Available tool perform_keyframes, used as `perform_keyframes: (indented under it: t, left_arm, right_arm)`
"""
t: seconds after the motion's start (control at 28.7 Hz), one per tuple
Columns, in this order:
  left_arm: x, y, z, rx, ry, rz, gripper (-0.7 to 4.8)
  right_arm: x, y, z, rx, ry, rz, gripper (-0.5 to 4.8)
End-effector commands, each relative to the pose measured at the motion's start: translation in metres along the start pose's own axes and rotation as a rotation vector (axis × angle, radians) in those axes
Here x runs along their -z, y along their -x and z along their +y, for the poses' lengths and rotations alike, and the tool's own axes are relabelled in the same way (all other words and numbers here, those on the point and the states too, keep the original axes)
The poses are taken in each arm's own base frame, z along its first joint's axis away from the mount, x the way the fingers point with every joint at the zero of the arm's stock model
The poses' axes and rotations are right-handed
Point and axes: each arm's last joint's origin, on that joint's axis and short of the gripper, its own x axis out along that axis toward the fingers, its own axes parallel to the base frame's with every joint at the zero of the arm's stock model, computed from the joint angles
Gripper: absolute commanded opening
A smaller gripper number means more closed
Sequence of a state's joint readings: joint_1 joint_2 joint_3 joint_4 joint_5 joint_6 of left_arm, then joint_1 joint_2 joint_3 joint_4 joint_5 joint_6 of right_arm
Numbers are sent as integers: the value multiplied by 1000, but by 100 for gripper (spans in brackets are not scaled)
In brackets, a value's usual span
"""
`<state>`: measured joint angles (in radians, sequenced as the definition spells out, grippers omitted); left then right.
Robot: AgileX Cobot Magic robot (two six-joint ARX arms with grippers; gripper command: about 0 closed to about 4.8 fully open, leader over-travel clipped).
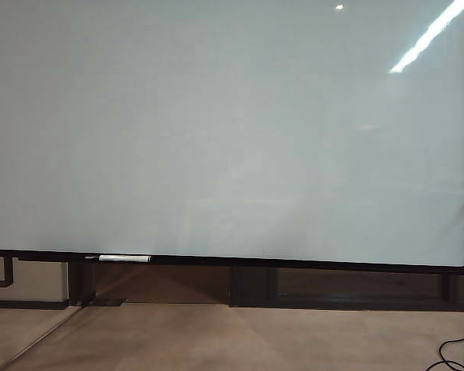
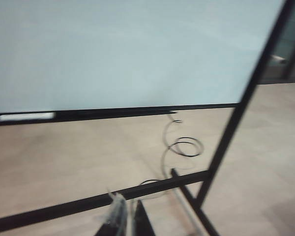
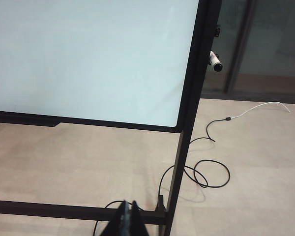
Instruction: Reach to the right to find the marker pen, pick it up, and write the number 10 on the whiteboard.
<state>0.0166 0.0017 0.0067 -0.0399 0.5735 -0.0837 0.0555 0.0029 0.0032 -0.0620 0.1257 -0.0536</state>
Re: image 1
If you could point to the black floor base rail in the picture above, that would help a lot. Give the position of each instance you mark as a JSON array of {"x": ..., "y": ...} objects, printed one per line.
[{"x": 23, "y": 304}]

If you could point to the white glass whiteboard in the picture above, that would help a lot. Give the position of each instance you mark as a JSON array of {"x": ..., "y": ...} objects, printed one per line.
[{"x": 216, "y": 135}]

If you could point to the black floor foot plate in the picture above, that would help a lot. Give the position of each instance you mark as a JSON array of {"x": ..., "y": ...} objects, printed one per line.
[{"x": 112, "y": 301}]

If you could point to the white whiteboard marker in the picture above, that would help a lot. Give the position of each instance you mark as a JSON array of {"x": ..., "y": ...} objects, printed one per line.
[{"x": 123, "y": 258}]

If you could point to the black whiteboard stand leg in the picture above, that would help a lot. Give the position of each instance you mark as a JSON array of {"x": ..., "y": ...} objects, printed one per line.
[{"x": 81, "y": 282}]

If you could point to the metal floor strip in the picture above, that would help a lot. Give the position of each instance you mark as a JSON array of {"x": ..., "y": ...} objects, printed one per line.
[{"x": 42, "y": 336}]

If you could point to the glass partition frame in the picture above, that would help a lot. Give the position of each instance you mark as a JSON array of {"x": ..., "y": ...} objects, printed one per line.
[{"x": 251, "y": 286}]

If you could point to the black pipe bracket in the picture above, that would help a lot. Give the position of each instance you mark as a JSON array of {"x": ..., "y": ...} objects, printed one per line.
[{"x": 9, "y": 270}]

